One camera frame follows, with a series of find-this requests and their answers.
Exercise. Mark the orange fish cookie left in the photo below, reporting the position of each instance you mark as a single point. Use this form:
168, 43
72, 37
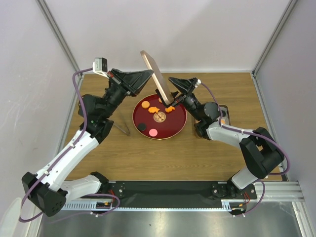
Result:
153, 110

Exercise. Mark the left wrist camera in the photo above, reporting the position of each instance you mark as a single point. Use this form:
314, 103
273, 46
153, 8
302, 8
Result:
100, 66

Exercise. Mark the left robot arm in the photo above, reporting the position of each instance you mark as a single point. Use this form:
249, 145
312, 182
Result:
48, 189

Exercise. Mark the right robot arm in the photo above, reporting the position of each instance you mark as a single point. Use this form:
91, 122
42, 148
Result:
260, 152

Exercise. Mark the steel serving tongs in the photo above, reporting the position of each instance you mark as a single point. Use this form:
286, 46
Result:
125, 131

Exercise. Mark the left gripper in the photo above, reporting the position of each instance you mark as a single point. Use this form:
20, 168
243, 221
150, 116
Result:
133, 83

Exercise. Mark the grey cable duct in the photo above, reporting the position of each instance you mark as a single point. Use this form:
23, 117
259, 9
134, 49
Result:
106, 205

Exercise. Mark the orange sandwich biscuit left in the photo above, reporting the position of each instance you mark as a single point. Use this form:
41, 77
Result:
145, 104

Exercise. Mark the round red tray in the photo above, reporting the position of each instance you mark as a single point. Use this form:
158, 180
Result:
167, 124

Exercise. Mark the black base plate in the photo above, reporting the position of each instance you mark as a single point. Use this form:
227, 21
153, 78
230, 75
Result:
177, 193

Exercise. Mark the orange fish cookie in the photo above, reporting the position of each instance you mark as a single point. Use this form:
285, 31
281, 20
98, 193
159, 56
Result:
153, 110
169, 109

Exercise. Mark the gold cookie tin box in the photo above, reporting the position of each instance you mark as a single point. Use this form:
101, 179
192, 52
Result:
226, 118

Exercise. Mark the gold tin lid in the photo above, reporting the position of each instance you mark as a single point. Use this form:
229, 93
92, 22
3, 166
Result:
161, 83

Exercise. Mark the pink cookie lower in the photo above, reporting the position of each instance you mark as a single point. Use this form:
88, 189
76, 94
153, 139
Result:
153, 132

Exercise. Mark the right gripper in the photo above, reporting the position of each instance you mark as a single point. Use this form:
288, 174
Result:
186, 86

